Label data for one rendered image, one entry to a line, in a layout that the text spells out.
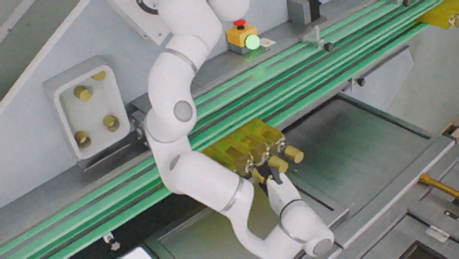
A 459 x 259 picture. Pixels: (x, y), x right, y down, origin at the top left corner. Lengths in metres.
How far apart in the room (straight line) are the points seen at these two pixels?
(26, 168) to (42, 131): 0.12
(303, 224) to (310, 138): 0.68
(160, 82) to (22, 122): 0.52
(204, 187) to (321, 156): 0.71
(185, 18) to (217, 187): 0.33
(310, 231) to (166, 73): 0.43
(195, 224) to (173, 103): 0.55
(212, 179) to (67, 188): 0.53
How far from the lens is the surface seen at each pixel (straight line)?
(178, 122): 0.91
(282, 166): 1.30
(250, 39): 1.51
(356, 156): 1.58
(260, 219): 1.36
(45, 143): 1.37
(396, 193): 1.41
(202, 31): 0.98
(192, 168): 0.93
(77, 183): 1.36
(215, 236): 1.34
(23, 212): 1.35
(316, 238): 1.08
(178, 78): 0.94
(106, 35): 1.34
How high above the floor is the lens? 1.93
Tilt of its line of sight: 44 degrees down
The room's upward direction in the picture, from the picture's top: 121 degrees clockwise
